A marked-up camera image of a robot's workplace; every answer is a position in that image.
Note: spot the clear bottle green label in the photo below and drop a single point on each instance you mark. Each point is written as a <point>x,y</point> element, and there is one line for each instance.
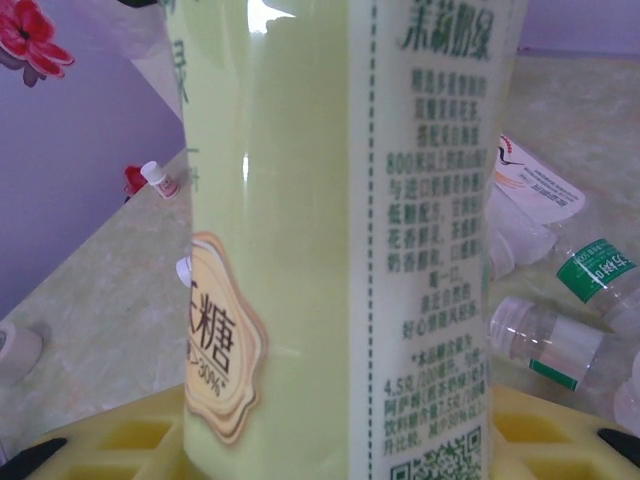
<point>595,270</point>

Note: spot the clear bottle white orange label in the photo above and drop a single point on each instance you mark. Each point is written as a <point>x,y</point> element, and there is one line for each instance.
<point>530,195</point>

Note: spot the pale green tea bottle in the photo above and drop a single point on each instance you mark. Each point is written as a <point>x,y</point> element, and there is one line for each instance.
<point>310,225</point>

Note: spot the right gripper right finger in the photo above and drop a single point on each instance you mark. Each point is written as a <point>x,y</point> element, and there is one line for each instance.
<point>560,445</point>

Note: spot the small clear bottle white cap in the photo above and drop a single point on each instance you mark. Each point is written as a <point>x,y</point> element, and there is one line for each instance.
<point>550,340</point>

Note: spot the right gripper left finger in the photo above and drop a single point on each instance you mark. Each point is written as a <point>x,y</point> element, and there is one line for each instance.
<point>115,440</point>

